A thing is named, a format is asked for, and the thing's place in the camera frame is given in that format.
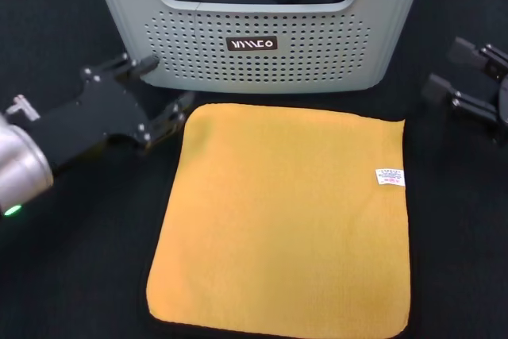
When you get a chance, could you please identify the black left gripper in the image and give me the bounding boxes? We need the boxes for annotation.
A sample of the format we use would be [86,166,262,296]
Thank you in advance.
[26,52,197,177]

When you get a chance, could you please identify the grey and yellow towel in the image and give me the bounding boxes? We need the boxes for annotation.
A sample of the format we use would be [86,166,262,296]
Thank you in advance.
[145,102,411,326]

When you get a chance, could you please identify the left gripper cable with connector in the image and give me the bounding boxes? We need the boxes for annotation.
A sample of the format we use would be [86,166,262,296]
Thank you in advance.
[4,94,41,122]

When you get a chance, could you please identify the grey perforated storage box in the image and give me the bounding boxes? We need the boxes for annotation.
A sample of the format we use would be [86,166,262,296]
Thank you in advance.
[81,0,432,95]

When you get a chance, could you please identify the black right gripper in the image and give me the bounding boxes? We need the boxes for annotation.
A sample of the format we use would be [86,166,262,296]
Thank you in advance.
[420,36,508,146]

